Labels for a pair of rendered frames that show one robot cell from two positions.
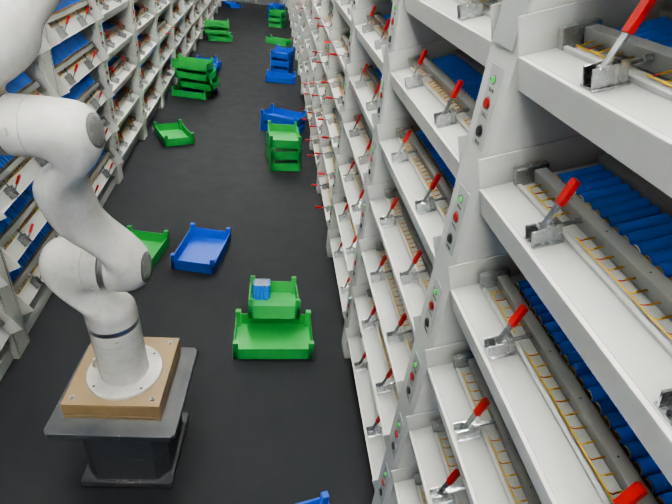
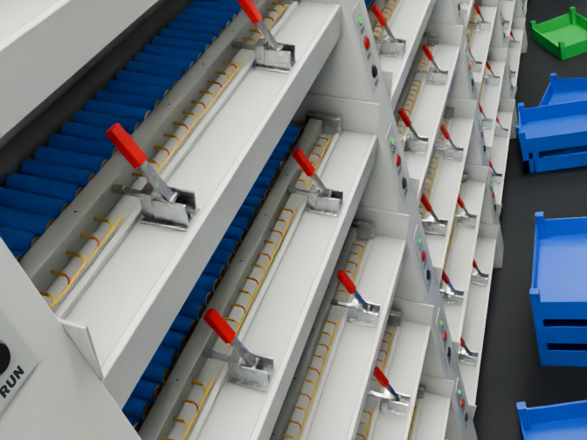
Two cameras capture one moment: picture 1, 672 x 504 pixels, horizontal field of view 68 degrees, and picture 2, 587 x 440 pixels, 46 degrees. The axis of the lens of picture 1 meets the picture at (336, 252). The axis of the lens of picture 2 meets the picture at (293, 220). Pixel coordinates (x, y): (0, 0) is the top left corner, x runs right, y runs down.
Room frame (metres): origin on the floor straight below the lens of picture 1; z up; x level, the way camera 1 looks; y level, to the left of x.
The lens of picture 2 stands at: (1.56, 0.24, 1.36)
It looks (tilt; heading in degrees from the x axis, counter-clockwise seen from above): 33 degrees down; 220
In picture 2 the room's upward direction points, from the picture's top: 21 degrees counter-clockwise
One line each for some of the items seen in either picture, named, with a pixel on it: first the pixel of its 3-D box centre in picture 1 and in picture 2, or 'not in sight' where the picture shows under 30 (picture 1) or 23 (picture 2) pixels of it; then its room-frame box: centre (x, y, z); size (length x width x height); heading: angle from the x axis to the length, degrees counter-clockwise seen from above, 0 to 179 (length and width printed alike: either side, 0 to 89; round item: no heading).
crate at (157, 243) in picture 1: (136, 250); not in sight; (1.88, 0.92, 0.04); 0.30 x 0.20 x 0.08; 179
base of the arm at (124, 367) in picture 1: (119, 347); not in sight; (0.91, 0.52, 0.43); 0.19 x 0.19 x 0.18
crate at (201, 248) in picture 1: (202, 247); not in sight; (1.97, 0.64, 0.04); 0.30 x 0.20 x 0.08; 0
